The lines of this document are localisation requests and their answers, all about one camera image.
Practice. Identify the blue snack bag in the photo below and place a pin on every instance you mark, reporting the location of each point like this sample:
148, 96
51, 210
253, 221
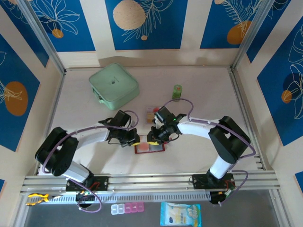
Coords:
180, 214

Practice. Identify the aluminium mounting rail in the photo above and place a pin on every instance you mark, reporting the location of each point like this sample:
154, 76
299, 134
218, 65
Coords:
151, 182

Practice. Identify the mint green zip pouch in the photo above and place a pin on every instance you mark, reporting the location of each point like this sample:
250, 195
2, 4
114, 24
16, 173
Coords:
113, 85

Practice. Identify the yellow black pliers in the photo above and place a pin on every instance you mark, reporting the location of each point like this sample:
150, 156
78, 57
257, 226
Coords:
38, 198

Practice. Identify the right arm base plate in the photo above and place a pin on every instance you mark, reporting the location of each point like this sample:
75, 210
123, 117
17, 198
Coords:
198, 182

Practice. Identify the small green bottle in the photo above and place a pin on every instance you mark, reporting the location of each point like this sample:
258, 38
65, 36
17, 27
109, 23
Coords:
176, 93

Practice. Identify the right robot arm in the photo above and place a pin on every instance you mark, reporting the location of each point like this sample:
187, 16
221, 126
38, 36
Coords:
196, 127

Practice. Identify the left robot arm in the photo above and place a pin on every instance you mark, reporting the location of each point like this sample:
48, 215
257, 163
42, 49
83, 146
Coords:
94, 137

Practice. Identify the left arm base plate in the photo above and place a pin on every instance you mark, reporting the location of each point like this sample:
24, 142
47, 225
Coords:
101, 183

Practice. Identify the aluminium frame post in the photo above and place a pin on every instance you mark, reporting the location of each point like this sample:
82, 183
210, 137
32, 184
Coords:
250, 35
42, 35

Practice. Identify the white pink pill organizer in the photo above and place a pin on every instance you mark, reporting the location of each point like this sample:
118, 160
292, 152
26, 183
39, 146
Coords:
127, 208

